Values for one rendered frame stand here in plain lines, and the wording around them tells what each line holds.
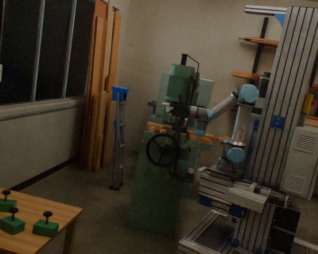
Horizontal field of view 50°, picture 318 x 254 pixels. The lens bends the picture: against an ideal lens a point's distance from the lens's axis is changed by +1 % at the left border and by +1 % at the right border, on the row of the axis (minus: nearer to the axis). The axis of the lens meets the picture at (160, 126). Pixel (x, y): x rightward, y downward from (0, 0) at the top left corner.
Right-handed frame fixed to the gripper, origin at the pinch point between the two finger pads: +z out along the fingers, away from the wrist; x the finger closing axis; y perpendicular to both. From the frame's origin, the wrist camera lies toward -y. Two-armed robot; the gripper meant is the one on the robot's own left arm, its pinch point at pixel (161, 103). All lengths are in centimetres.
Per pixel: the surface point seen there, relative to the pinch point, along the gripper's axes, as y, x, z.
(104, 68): -37, 219, 84
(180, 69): -33, 62, -11
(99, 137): 52, 198, 72
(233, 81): -58, 286, -101
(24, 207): 76, -32, 68
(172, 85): -18, 65, -7
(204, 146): 29, 59, -43
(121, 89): -10, 142, 47
